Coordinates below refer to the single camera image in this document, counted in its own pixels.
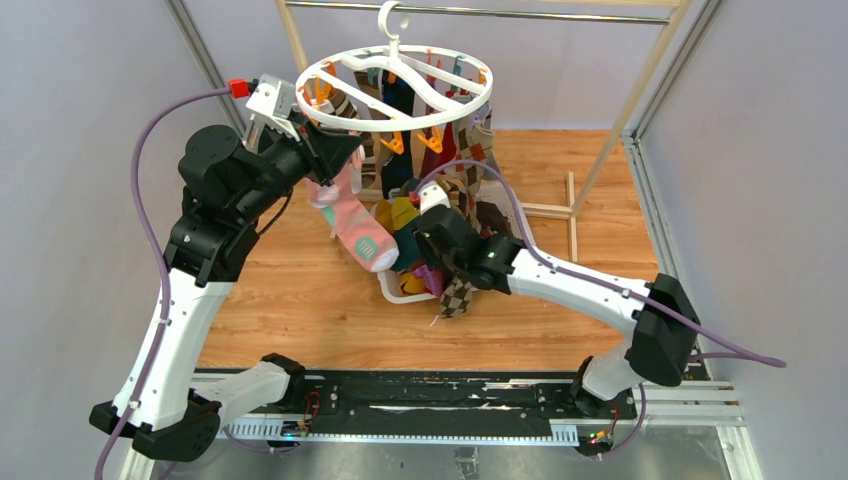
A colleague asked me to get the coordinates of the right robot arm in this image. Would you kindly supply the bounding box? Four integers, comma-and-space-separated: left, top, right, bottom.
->
415, 205, 699, 417

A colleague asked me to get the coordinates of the brown argyle sock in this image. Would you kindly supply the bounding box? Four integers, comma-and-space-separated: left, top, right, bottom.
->
439, 276, 474, 319

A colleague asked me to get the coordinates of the white round clip hanger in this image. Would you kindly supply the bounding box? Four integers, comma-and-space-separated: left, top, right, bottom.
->
295, 1, 494, 133

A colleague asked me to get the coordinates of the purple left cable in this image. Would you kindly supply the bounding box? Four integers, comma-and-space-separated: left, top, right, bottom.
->
93, 89, 234, 480

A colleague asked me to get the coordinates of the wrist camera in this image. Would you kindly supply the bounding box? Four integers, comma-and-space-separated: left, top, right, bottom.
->
246, 74, 300, 141
418, 182, 451, 215

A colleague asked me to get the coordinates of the red hanging sock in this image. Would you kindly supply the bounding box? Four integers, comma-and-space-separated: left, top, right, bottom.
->
419, 123, 457, 177

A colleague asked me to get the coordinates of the white sock laundry basket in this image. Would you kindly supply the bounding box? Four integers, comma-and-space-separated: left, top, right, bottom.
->
374, 185, 531, 306

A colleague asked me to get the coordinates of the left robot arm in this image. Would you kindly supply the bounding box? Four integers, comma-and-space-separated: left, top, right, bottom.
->
89, 123, 361, 462

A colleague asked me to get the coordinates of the pink patterned sock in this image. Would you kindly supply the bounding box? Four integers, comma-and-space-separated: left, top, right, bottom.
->
306, 146, 399, 273

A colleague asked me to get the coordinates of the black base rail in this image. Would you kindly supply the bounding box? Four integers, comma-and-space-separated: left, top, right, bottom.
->
219, 369, 639, 447

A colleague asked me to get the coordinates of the metal hanging rod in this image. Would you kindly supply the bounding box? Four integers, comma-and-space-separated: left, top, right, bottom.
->
284, 1, 671, 26

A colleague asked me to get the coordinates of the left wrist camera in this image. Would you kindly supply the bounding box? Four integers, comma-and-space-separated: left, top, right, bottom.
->
246, 74, 300, 141

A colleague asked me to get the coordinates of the hanging argyle sock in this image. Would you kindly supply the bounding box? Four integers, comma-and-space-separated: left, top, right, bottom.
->
454, 118, 499, 201

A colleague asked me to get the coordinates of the wooden drying rack frame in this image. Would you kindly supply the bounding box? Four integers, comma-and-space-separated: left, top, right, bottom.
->
276, 1, 691, 261

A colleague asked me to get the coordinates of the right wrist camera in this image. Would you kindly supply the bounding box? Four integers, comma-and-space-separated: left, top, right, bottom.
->
418, 182, 451, 215

